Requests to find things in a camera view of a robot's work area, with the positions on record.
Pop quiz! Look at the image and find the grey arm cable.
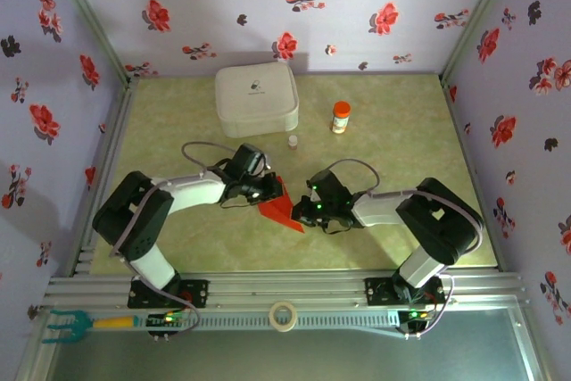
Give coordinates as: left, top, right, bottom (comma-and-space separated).
109, 141, 242, 334
328, 157, 485, 340

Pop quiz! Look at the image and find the aluminium side rail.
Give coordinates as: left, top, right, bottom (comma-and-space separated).
66, 77, 140, 277

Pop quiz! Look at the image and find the white zipper case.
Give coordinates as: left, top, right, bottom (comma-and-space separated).
214, 62, 301, 139

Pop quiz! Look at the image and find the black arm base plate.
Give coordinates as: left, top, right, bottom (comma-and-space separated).
128, 278, 211, 310
364, 277, 446, 306

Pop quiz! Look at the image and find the black controller board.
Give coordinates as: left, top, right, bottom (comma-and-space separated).
145, 311, 188, 343
398, 308, 436, 340

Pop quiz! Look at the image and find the orange cap pill bottle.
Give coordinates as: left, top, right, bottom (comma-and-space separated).
330, 101, 352, 136

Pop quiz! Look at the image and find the teal rake yellow handle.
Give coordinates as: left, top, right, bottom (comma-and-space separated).
42, 309, 144, 345

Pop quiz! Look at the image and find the grey left arm cable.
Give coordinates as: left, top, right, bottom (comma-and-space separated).
109, 141, 242, 334

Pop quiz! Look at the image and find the aluminium frame post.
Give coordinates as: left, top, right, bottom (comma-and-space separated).
42, 0, 137, 86
439, 0, 522, 83

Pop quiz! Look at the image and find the grey right arm cable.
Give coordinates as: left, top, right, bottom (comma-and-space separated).
328, 157, 485, 340

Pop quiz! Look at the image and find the grey slotted cable duct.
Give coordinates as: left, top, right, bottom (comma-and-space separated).
142, 311, 402, 332

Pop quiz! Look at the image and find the red square paper sheet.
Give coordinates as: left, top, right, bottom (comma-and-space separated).
257, 175, 307, 235

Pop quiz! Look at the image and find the aluminium mounting rail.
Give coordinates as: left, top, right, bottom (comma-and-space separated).
42, 269, 530, 313

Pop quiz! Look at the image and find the white tape roll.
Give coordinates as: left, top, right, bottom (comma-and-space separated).
269, 301, 298, 333

